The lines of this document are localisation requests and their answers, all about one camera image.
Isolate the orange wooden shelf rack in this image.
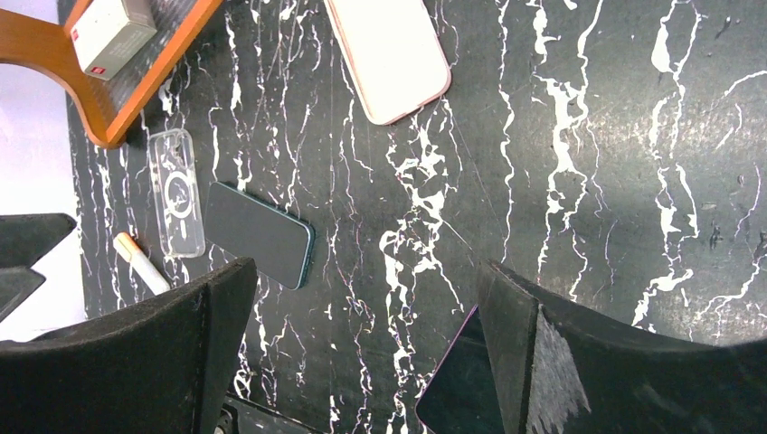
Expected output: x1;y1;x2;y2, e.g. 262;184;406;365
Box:
0;0;224;150

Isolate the clear magsafe phone case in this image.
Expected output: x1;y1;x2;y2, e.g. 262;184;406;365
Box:
147;128;206;258

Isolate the white box red label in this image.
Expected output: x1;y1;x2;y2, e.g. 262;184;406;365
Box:
70;0;156;80

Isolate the dark teal smartphone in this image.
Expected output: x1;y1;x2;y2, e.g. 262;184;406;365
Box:
204;182;315;289

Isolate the dark purple-edged smartphone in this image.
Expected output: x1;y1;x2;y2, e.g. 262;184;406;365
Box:
415;307;504;433

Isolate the white orange marker pen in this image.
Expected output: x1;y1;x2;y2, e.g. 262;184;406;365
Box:
113;232;171;295

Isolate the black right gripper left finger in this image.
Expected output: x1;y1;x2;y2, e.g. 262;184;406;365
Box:
1;258;258;433

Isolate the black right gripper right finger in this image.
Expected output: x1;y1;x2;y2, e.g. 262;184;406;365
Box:
477;261;766;433

